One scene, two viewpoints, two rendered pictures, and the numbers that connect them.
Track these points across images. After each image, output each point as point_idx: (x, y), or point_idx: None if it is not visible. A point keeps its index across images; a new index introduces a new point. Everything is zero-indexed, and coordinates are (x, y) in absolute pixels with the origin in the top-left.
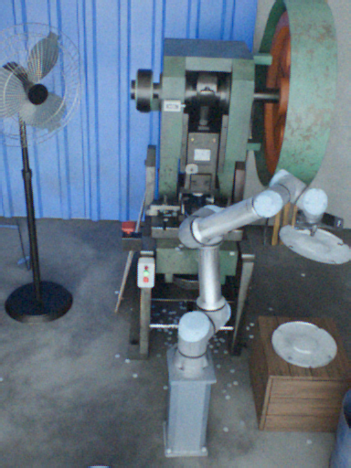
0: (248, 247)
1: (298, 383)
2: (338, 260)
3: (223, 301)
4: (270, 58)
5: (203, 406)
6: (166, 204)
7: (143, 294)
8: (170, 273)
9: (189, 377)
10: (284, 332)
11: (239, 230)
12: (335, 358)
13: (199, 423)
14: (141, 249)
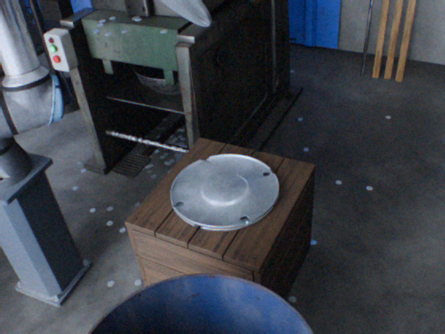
0: (199, 27)
1: (169, 247)
2: (197, 11)
3: (32, 77)
4: None
5: (18, 237)
6: None
7: (75, 84)
8: (106, 60)
9: None
10: (212, 166)
11: None
12: (254, 225)
13: (29, 261)
14: (61, 19)
